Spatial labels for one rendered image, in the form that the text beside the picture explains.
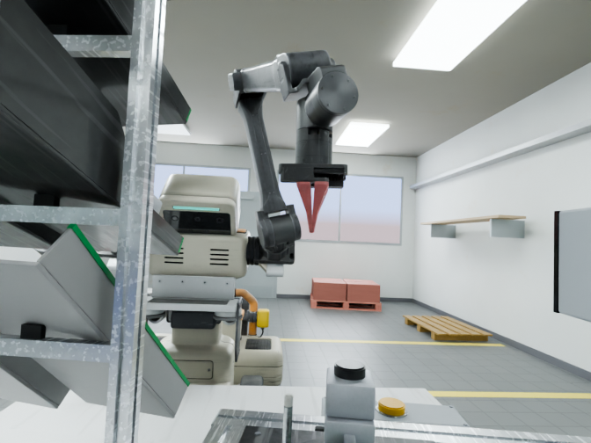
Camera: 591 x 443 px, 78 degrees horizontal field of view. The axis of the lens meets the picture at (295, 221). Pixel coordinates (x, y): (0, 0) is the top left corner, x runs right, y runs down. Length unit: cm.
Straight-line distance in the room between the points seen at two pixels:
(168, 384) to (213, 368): 62
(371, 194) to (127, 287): 763
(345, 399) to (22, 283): 28
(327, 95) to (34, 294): 38
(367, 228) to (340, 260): 89
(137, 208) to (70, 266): 7
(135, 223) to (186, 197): 65
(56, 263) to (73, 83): 14
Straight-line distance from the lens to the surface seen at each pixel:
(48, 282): 33
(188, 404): 88
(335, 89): 51
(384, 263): 796
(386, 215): 796
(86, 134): 35
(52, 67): 34
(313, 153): 54
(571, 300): 30
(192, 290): 104
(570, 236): 30
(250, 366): 137
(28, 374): 54
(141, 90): 38
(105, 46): 41
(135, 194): 35
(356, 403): 36
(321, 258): 765
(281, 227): 93
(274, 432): 53
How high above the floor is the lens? 121
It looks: 3 degrees up
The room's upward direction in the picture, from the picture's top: 3 degrees clockwise
